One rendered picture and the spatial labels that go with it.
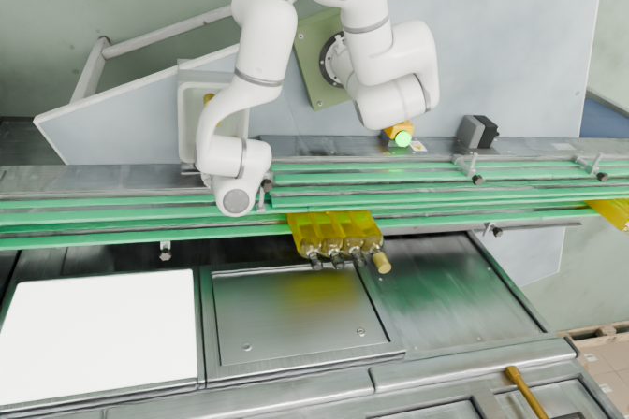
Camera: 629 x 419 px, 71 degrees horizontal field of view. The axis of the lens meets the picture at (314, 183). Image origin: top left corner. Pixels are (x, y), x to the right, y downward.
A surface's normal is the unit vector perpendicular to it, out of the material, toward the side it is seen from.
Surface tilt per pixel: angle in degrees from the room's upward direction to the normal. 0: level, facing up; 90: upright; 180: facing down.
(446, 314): 91
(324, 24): 3
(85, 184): 90
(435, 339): 90
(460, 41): 0
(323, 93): 3
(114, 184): 90
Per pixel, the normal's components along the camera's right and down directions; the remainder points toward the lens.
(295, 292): 0.15, -0.82
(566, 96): 0.26, 0.57
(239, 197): 0.30, 0.32
